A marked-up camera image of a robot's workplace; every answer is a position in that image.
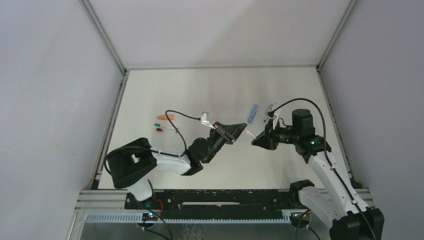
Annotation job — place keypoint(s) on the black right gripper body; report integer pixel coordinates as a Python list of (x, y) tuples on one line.
[(269, 139)]

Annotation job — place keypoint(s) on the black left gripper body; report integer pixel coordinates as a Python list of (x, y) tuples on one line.
[(222, 134)]

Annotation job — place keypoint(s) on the white pen orange tip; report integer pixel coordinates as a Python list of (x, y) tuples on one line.
[(249, 134)]

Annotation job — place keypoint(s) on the orange translucent highlighter pen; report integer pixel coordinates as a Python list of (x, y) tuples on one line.
[(166, 117)]

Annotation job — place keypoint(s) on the thin white red pen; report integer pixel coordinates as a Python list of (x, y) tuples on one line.
[(165, 130)]

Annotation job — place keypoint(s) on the white marker green end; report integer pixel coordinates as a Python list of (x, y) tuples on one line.
[(164, 126)]

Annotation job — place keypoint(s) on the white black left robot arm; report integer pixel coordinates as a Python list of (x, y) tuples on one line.
[(129, 165)]

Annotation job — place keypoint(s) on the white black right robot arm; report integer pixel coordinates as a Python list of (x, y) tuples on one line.
[(344, 212)]

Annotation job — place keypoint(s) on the blue translucent highlighter pen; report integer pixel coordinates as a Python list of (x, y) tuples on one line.
[(252, 114)]

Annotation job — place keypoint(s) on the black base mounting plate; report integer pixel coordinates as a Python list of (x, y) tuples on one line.
[(237, 205)]

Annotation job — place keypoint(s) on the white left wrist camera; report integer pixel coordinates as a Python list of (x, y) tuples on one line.
[(205, 120)]

